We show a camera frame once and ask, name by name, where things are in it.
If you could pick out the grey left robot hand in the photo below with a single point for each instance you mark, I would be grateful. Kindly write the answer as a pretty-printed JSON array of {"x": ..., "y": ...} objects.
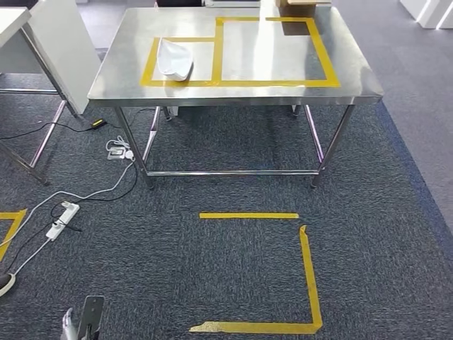
[{"x": 90, "y": 316}]

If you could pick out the white curved plastic part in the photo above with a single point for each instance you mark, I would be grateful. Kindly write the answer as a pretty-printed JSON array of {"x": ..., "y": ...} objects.
[{"x": 175, "y": 58}]

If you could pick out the yellow tape on workbench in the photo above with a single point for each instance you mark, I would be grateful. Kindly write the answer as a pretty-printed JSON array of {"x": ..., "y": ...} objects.
[{"x": 219, "y": 83}]

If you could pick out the stainless steel workbench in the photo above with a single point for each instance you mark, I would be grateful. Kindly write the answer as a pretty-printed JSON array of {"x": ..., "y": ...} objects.
[{"x": 247, "y": 51}]

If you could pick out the white power strip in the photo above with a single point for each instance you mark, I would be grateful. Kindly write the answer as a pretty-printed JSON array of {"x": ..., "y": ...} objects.
[{"x": 63, "y": 219}]

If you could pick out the dark oval pad white rim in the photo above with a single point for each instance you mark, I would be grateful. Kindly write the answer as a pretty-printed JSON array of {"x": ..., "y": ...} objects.
[{"x": 6, "y": 283}]

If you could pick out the small yellow floor tape piece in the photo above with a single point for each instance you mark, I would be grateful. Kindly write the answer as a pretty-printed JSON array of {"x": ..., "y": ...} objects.
[{"x": 12, "y": 225}]

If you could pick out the straight yellow floor tape strip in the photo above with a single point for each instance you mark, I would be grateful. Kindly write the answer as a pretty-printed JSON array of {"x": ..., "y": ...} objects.
[{"x": 247, "y": 216}]

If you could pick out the white panel desk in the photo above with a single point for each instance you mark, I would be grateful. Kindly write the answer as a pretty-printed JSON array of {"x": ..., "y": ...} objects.
[{"x": 60, "y": 51}]

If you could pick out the angled yellow floor tape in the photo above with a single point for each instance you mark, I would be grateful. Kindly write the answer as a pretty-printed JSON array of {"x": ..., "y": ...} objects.
[{"x": 311, "y": 281}]

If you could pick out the black case with yellow label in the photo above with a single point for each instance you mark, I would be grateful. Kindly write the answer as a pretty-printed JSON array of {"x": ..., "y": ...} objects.
[{"x": 179, "y": 3}]

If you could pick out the grey case with yellow label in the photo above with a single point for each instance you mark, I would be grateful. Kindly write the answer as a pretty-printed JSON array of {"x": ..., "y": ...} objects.
[{"x": 234, "y": 3}]

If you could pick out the brown cardboard box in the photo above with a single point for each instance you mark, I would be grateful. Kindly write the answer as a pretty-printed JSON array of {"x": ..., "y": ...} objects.
[{"x": 301, "y": 3}]

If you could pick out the white furniture block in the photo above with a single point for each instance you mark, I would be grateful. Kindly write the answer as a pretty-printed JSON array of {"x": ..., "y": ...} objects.
[{"x": 430, "y": 11}]

